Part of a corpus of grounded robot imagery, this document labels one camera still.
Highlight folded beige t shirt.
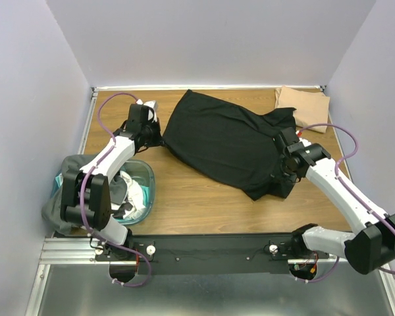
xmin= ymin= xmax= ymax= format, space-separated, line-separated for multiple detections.
xmin=275 ymin=86 xmax=330 ymax=134

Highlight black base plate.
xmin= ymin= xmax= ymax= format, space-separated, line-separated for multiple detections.
xmin=97 ymin=233 xmax=328 ymax=275

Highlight white clothes in basket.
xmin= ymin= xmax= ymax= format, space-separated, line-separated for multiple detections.
xmin=111 ymin=171 xmax=147 ymax=223

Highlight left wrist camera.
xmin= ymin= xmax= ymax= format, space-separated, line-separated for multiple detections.
xmin=144 ymin=100 xmax=158 ymax=122

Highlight aluminium rail frame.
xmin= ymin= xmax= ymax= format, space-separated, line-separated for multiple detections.
xmin=25 ymin=86 xmax=395 ymax=316

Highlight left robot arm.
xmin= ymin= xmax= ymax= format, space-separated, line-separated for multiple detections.
xmin=60 ymin=101 xmax=161 ymax=260

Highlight grey t shirt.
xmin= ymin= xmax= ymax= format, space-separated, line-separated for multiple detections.
xmin=41 ymin=154 xmax=96 ymax=236

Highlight teal plastic basket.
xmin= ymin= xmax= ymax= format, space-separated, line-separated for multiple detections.
xmin=53 ymin=159 xmax=155 ymax=228

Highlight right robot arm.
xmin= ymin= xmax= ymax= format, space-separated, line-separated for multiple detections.
xmin=273 ymin=128 xmax=395 ymax=275

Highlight black t shirt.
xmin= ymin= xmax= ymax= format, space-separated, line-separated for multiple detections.
xmin=163 ymin=90 xmax=296 ymax=200

